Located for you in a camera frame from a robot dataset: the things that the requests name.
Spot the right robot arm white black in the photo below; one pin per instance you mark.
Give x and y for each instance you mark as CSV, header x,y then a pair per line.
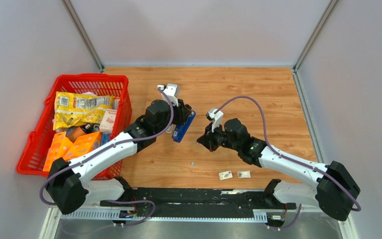
x,y
329,187

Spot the staple box with red mark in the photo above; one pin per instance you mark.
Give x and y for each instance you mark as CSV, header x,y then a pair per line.
x,y
225,175

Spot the grey white stapler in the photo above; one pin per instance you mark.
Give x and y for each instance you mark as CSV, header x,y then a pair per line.
x,y
170,129

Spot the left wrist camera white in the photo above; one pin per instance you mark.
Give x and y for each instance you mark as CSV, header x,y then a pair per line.
x,y
170,93

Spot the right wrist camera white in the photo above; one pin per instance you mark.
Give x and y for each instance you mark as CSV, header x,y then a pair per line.
x,y
215,116

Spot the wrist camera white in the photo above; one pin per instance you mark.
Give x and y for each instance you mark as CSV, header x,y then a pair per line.
x,y
170,93
215,116

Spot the white slotted cable duct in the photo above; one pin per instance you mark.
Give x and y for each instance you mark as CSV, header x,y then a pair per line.
x,y
114,214

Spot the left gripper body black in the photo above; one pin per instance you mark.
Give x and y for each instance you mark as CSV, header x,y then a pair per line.
x,y
179,117

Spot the yellow snack bag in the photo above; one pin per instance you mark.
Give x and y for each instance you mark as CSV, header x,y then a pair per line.
x,y
73,109

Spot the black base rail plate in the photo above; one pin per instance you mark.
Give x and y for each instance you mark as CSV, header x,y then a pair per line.
x,y
193,202

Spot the blue black stapler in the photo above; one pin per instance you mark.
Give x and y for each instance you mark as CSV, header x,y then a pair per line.
x,y
180,130

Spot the small grey staple box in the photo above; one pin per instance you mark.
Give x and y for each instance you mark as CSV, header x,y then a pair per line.
x,y
244,174

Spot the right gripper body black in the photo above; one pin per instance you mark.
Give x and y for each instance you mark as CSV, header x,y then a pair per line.
x,y
219,138

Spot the orange box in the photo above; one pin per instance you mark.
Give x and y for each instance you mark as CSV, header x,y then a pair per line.
x,y
59,147
83,145

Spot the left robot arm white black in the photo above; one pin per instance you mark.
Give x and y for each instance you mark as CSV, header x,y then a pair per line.
x,y
70,183

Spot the orange box right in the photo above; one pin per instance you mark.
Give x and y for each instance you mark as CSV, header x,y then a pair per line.
x,y
83,145

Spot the orange box left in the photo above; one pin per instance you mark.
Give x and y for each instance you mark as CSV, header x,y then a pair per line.
x,y
59,147

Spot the pink white small box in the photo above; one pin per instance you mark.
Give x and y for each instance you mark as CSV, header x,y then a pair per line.
x,y
108,120

